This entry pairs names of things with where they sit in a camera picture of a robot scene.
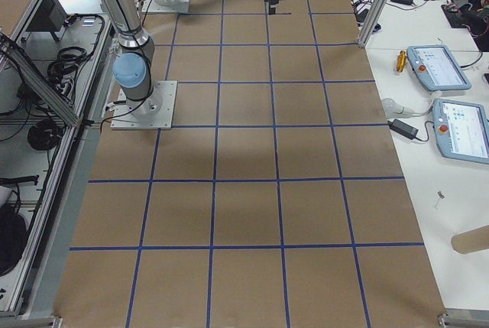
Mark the aluminium side frame rail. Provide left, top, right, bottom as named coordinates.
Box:
left=1, top=15, right=112, bottom=318

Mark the white light bulb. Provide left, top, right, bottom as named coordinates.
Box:
left=381, top=98, right=415, bottom=119

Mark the black monitor on left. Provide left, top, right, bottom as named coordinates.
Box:
left=27, top=0, right=67, bottom=33

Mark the small metal clip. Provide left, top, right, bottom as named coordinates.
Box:
left=434, top=190, right=445, bottom=208

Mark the upper teach pendant tablet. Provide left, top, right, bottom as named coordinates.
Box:
left=406, top=44, right=471, bottom=92

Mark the black coiled cable bundle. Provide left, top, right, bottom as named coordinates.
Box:
left=27, top=116, right=63, bottom=151

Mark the teach pendant tablet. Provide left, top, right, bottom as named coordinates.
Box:
left=406, top=44, right=471, bottom=92
left=432, top=99, right=488, bottom=164

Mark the black power adapter brick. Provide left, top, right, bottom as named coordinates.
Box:
left=388, top=119, right=419, bottom=140

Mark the lower teach pendant tablet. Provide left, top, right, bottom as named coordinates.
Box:
left=432, top=99, right=488, bottom=164

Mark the aluminium frame post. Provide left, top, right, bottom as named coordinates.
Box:
left=358, top=0, right=387, bottom=47

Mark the cardboard tube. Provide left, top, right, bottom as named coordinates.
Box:
left=451, top=225, right=489, bottom=255

